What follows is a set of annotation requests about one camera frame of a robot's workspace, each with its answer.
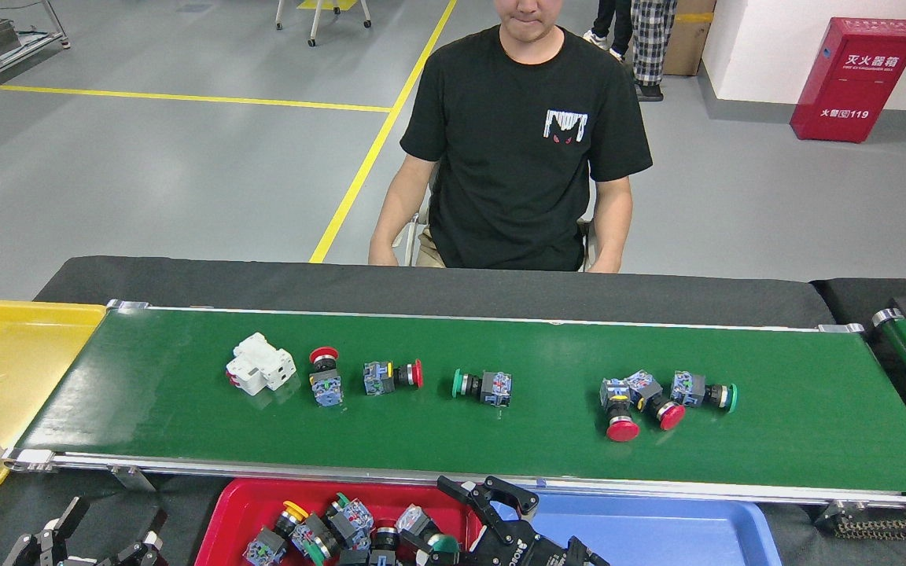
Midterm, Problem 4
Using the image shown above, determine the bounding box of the yellow push button switch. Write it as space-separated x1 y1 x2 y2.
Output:
242 500 311 566

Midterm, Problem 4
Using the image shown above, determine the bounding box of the long green conveyor belt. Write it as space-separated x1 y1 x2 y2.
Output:
1 299 906 508

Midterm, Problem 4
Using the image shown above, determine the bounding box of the red plastic tray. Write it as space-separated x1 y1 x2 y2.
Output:
193 477 493 566

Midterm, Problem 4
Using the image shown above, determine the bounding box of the person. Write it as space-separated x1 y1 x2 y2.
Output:
630 0 680 103
368 0 654 274
583 0 633 62

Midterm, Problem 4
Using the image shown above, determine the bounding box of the white wheeled stand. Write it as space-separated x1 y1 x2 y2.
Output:
275 0 373 48

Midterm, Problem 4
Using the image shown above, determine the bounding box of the grey office chair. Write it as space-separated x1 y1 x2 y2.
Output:
392 208 599 272

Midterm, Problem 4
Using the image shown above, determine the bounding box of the red fire extinguisher cabinet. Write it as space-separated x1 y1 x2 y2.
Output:
790 17 906 144

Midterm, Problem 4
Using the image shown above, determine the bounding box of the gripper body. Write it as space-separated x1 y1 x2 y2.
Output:
465 520 613 566

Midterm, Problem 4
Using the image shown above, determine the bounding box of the blue plastic tray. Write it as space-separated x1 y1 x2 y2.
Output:
492 489 783 566

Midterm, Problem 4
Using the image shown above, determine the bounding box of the black drive chain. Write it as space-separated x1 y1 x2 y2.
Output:
815 499 906 539

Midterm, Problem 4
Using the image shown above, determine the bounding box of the yellow plastic tray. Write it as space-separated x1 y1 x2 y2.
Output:
0 300 108 500

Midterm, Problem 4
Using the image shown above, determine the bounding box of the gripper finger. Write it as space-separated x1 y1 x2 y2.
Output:
95 507 169 566
1 495 92 566
435 474 541 529

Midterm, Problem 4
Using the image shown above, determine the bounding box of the aluminium frame rack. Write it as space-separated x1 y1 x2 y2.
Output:
0 0 71 97

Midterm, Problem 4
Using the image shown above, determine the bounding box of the white circuit breaker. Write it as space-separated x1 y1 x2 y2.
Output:
225 332 298 397

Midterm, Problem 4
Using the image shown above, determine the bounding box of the brown cardboard box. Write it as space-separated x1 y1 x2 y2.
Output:
664 0 718 77

